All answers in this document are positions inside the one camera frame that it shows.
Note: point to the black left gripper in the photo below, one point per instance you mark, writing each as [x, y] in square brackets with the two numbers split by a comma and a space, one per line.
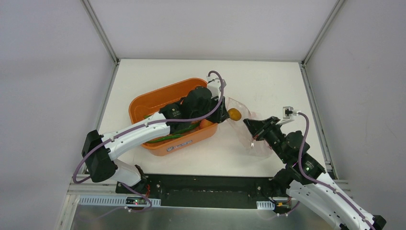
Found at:
[217, 110]

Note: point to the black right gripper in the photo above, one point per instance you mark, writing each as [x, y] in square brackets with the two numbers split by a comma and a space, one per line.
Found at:
[265, 131]

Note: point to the clear zip top bag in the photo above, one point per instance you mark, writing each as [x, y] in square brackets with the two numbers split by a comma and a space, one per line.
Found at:
[251, 147]

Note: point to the yellow green round fruit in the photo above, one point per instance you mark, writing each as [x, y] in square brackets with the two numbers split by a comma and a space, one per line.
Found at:
[234, 114]

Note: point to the long green chili pepper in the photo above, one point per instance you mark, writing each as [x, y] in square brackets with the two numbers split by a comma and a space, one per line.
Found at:
[191, 127]

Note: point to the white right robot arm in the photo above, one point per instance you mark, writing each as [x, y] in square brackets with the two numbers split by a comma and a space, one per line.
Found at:
[306, 180]

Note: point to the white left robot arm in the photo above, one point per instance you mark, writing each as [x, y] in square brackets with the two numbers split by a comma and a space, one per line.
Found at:
[101, 151]

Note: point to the orange peach fruit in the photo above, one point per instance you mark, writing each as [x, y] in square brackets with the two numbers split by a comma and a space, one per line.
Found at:
[205, 123]

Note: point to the orange plastic basket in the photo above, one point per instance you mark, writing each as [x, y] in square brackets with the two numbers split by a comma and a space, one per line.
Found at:
[151, 102]

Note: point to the thin green chili pepper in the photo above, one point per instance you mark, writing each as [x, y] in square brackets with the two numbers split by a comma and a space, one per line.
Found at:
[169, 137]

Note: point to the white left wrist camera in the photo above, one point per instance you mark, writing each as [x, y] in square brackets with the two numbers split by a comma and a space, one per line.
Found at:
[215, 85]

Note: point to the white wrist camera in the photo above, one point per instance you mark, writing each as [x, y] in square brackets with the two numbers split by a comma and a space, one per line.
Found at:
[288, 115]
[215, 85]

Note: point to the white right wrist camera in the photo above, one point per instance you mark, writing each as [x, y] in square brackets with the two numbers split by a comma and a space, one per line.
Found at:
[288, 115]

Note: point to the right white cable duct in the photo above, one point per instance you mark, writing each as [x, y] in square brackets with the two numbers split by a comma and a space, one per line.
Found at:
[265, 205]

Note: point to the white cable duct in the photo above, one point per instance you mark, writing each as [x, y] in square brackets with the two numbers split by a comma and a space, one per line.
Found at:
[265, 205]
[106, 200]

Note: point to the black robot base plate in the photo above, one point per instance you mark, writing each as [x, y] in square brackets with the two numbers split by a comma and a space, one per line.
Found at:
[210, 191]

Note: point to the left white cable duct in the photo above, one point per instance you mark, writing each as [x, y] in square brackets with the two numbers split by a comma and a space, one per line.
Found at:
[106, 200]

